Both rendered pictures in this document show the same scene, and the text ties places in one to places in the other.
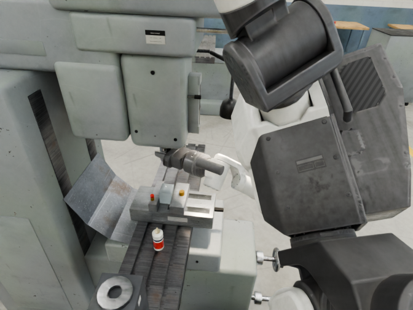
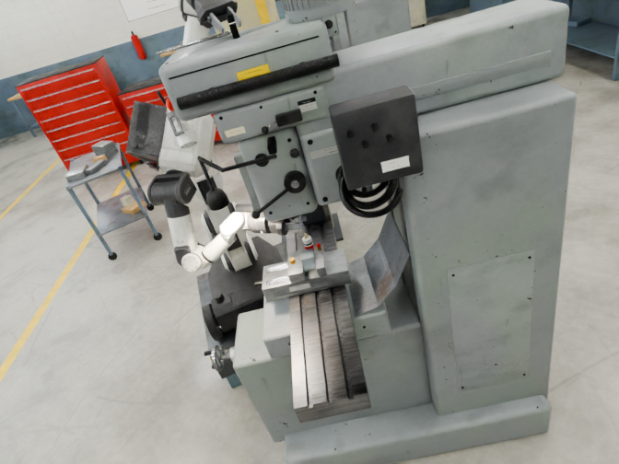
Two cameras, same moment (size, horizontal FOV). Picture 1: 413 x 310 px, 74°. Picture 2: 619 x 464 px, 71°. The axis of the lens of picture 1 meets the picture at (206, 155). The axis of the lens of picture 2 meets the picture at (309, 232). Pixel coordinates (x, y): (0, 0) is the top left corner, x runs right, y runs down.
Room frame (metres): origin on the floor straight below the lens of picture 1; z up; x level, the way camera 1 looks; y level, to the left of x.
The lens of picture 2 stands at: (2.24, 0.24, 2.07)
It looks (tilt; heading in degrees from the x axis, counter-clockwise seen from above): 33 degrees down; 182
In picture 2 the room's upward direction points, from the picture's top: 17 degrees counter-clockwise
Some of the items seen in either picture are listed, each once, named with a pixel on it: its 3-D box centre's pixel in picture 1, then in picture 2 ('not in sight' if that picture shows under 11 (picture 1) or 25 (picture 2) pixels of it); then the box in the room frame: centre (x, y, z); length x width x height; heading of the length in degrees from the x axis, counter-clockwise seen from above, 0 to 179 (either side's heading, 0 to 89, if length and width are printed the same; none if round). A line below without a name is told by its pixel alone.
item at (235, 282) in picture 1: (176, 272); (335, 361); (0.88, 0.14, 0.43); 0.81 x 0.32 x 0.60; 86
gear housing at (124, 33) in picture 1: (144, 27); (272, 104); (0.88, 0.20, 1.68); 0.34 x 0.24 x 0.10; 86
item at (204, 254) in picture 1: (170, 228); (323, 307); (0.88, 0.16, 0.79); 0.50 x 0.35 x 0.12; 86
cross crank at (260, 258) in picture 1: (268, 258); (225, 356); (0.85, -0.34, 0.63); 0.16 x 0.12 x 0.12; 86
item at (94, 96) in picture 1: (106, 91); (333, 152); (0.89, 0.35, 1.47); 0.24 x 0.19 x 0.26; 176
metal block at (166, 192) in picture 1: (166, 193); (309, 260); (0.85, 0.16, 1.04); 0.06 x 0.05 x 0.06; 175
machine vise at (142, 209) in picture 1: (174, 203); (304, 271); (0.85, 0.13, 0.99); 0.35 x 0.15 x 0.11; 85
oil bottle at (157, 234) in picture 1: (158, 237); (308, 243); (0.67, 0.17, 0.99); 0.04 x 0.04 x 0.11
